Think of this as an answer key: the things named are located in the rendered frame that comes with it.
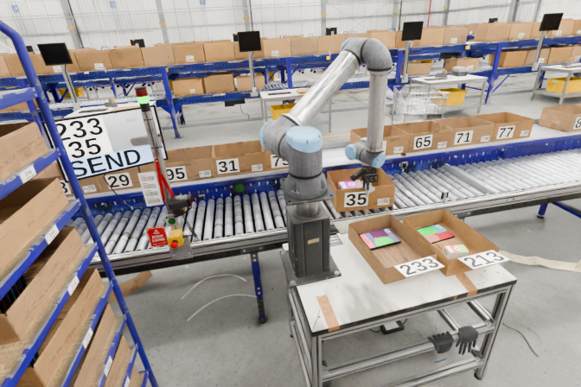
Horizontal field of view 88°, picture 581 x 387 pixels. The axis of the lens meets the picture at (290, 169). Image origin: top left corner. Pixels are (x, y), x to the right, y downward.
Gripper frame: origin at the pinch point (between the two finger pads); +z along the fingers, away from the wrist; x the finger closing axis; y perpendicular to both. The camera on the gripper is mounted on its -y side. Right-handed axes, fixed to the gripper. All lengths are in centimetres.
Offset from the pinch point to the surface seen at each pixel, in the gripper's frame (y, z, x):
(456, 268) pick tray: 18, 14, -65
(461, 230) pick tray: 39, 11, -41
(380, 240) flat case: -6.4, 12.1, -36.6
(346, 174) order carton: -2.3, -3.9, 27.9
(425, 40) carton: 358, -117, 493
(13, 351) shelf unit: -140, -17, -99
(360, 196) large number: -3.5, 1.2, -0.8
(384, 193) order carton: 12.7, 0.7, -2.0
